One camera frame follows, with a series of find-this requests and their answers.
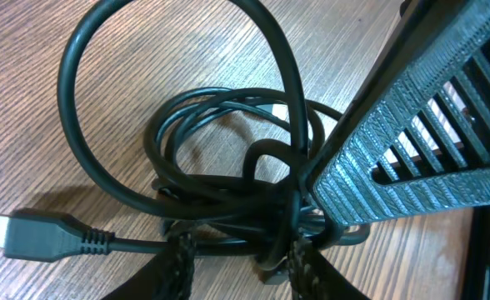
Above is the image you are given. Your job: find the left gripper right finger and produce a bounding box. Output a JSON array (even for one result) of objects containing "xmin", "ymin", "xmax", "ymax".
[{"xmin": 287, "ymin": 239, "xmax": 369, "ymax": 300}]

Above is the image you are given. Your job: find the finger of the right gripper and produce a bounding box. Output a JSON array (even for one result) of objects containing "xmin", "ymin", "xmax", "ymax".
[{"xmin": 311, "ymin": 0, "xmax": 490, "ymax": 226}]

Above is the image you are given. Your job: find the black usb cable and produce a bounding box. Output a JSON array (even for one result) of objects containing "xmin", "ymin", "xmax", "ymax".
[{"xmin": 0, "ymin": 0, "xmax": 372, "ymax": 287}]

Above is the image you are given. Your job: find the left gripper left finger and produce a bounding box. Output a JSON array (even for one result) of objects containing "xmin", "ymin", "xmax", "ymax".
[{"xmin": 102, "ymin": 233, "xmax": 196, "ymax": 300}]

